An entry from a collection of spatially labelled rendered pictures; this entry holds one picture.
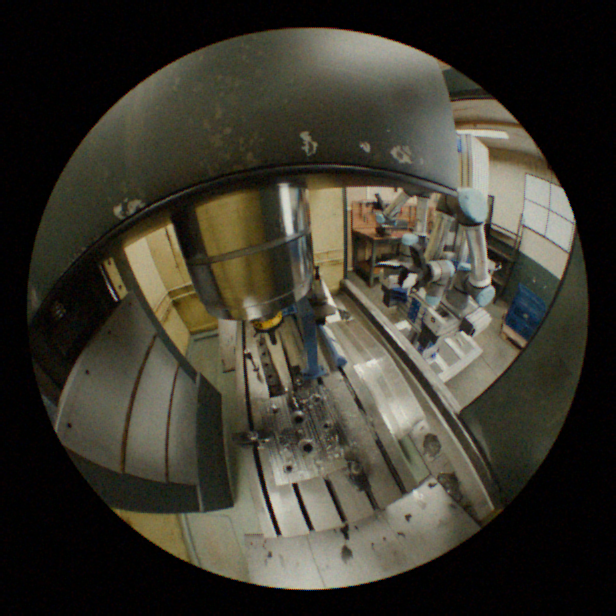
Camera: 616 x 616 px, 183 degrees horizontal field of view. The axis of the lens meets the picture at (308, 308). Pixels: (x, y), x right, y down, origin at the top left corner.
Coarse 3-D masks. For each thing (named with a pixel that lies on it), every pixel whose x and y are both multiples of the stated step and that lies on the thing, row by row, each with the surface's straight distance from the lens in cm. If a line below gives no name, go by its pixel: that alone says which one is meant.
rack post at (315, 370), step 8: (304, 328) 51; (312, 328) 52; (304, 336) 54; (312, 336) 55; (304, 344) 59; (312, 344) 57; (312, 352) 60; (312, 360) 64; (312, 368) 68; (320, 368) 74; (304, 376) 73; (312, 376) 72; (320, 376) 73
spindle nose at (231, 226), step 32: (256, 192) 14; (288, 192) 16; (192, 224) 16; (224, 224) 14; (256, 224) 14; (288, 224) 15; (192, 256) 17; (224, 256) 15; (256, 256) 15; (288, 256) 16; (224, 288) 16; (256, 288) 16; (288, 288) 17
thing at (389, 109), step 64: (192, 64) 14; (256, 64) 13; (320, 64) 14; (384, 64) 17; (128, 128) 14; (192, 128) 11; (256, 128) 10; (320, 128) 11; (384, 128) 13; (448, 128) 20; (64, 192) 18; (128, 192) 12; (192, 192) 10; (448, 192) 19; (64, 256) 18
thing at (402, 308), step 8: (408, 296) 131; (416, 296) 125; (424, 296) 123; (400, 304) 141; (408, 304) 133; (424, 304) 121; (400, 312) 144; (408, 320) 139; (416, 320) 130; (416, 328) 132; (416, 336) 155; (416, 344) 158
